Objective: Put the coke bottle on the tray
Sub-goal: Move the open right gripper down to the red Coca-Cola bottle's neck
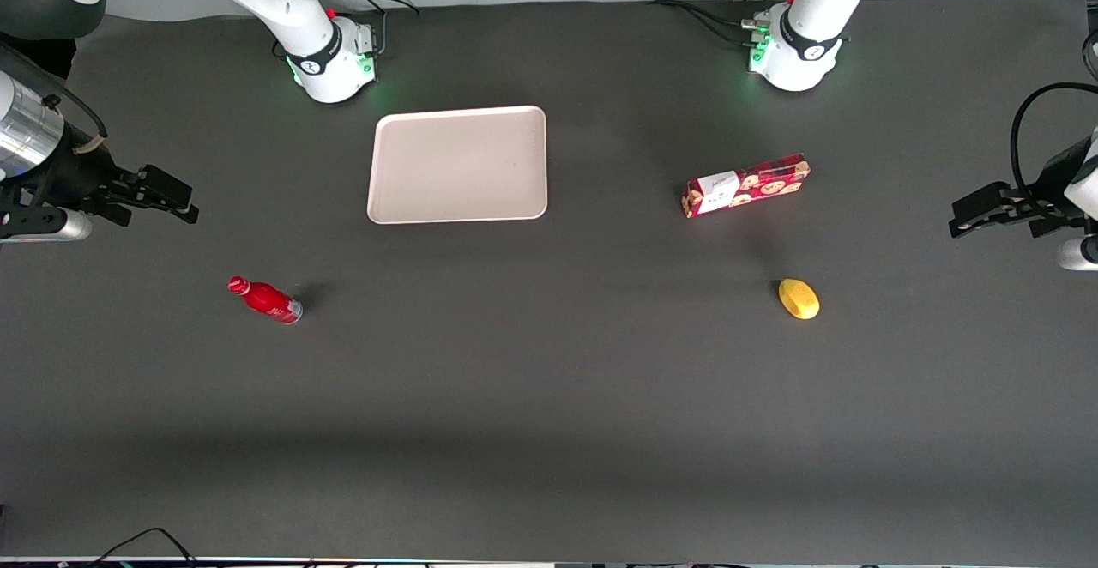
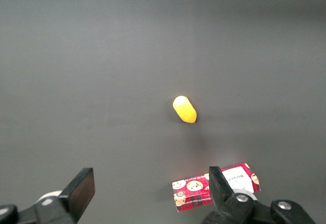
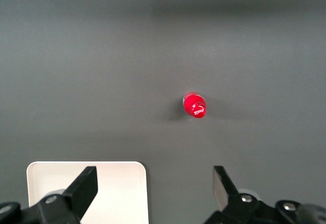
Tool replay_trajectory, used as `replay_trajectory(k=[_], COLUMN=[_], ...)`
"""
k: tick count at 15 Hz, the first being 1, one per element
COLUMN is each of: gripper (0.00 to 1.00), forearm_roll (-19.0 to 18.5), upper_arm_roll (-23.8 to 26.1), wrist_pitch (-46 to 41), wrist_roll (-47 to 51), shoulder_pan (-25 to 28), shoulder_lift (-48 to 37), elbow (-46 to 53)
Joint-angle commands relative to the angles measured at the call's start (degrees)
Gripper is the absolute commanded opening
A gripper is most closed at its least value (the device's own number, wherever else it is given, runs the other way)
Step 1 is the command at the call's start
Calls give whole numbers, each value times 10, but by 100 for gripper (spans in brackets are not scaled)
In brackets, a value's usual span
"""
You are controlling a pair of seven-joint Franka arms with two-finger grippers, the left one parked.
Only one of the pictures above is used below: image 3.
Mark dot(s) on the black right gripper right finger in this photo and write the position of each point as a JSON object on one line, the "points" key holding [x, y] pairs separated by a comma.
{"points": [[225, 183]]}

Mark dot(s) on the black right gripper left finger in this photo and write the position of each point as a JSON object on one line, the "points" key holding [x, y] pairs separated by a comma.
{"points": [[81, 191]]}

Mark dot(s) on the red coke bottle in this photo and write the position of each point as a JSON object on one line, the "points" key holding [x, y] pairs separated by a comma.
{"points": [[194, 105]]}

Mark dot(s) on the dark grey table mat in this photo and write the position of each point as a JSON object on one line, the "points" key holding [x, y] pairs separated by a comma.
{"points": [[102, 81]]}

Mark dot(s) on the beige plastic tray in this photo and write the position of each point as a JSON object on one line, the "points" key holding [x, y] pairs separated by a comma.
{"points": [[122, 196]]}

